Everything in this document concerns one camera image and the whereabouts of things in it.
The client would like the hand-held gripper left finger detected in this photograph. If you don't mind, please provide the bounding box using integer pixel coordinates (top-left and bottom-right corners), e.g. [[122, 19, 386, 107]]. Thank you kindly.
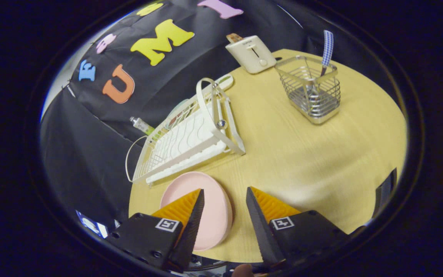
[[106, 189, 205, 273]]

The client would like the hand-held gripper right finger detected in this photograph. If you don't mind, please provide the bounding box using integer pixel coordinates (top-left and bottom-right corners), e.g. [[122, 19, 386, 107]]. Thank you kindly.
[[246, 187, 351, 270]]

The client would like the pink plate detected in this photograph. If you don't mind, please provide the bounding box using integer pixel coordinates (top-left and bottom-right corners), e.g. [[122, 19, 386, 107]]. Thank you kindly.
[[160, 172, 233, 251]]

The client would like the white wire dish rack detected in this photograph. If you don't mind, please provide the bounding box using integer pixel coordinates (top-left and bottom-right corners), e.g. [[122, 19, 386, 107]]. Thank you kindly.
[[125, 77, 246, 188]]

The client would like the silver wire basket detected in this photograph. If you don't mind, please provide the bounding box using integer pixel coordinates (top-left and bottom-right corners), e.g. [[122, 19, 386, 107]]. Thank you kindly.
[[275, 56, 341, 124]]

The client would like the blue checkered handle spoon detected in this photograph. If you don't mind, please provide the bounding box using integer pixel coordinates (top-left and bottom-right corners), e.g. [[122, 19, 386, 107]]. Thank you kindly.
[[309, 30, 334, 104]]

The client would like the pale green food plate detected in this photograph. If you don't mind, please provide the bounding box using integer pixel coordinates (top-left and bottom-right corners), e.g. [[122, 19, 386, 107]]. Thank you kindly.
[[167, 99, 191, 120]]

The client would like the clear green soap bottle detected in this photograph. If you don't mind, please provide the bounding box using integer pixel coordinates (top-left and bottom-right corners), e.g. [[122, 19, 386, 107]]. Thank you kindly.
[[130, 117, 155, 136]]

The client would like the black chair back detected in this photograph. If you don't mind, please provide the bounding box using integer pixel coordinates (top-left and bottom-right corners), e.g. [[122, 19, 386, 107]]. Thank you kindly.
[[371, 168, 398, 220]]

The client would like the cream white toaster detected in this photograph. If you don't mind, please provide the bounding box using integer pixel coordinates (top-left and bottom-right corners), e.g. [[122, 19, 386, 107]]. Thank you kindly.
[[225, 35, 277, 74]]

